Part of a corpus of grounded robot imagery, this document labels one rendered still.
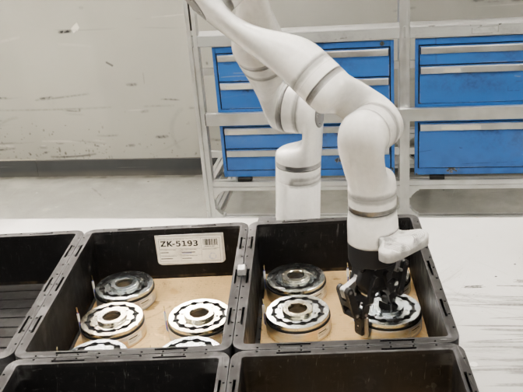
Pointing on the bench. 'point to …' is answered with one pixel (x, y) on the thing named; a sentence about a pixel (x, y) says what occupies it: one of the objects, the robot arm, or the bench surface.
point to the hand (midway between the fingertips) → (373, 320)
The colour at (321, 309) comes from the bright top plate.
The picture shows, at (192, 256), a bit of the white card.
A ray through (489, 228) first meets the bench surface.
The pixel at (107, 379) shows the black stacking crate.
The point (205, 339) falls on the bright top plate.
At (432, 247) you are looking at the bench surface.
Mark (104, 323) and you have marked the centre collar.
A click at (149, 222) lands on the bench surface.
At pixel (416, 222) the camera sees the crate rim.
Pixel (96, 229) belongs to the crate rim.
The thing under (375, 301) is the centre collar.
